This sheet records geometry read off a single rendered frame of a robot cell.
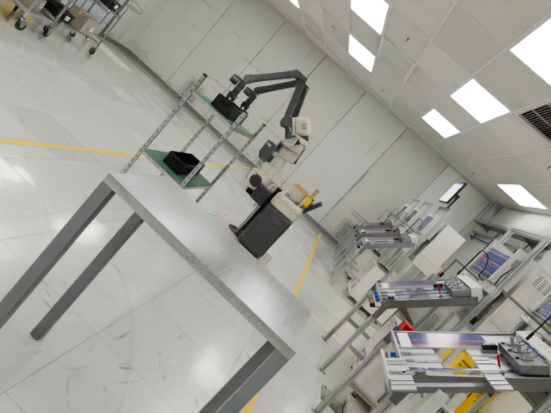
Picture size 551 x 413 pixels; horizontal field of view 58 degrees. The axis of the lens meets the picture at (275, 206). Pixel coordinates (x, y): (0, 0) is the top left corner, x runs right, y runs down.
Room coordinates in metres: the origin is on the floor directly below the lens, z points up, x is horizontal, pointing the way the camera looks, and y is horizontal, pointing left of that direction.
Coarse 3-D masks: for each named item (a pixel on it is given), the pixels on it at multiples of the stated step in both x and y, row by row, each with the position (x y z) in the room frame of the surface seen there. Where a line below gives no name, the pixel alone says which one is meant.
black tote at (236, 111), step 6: (216, 96) 3.88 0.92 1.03; (222, 96) 3.88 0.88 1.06; (216, 102) 3.88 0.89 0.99; (222, 102) 3.88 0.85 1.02; (228, 102) 3.88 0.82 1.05; (234, 102) 4.42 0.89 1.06; (216, 108) 3.88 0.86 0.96; (222, 108) 3.88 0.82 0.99; (228, 108) 3.88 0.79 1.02; (234, 108) 3.88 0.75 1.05; (222, 114) 3.88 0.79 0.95; (228, 114) 3.88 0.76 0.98; (234, 114) 3.99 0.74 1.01; (240, 114) 4.17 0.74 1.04; (234, 120) 4.14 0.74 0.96
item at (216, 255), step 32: (96, 192) 1.31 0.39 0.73; (128, 192) 1.30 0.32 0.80; (160, 192) 1.51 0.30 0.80; (128, 224) 1.72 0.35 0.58; (160, 224) 1.29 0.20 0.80; (192, 224) 1.49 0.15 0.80; (96, 256) 1.72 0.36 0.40; (192, 256) 1.28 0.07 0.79; (224, 256) 1.46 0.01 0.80; (32, 288) 1.33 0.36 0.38; (224, 288) 1.27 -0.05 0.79; (256, 288) 1.44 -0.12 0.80; (0, 320) 1.31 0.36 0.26; (256, 320) 1.26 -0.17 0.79; (288, 320) 1.42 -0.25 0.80; (256, 352) 1.67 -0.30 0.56; (288, 352) 1.25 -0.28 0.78; (256, 384) 1.25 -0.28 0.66
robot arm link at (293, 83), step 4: (292, 80) 4.30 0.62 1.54; (296, 80) 4.29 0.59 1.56; (272, 84) 4.38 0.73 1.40; (276, 84) 4.37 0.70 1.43; (280, 84) 4.36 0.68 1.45; (284, 84) 4.35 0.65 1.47; (288, 84) 4.34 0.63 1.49; (292, 84) 4.30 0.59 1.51; (296, 84) 4.31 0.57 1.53; (260, 88) 4.40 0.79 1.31; (264, 88) 4.39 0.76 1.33; (268, 88) 4.39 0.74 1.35; (272, 88) 4.38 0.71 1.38; (276, 88) 4.37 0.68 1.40; (280, 88) 4.36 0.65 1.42; (284, 88) 4.37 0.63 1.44; (260, 92) 4.39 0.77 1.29; (264, 92) 4.40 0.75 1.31
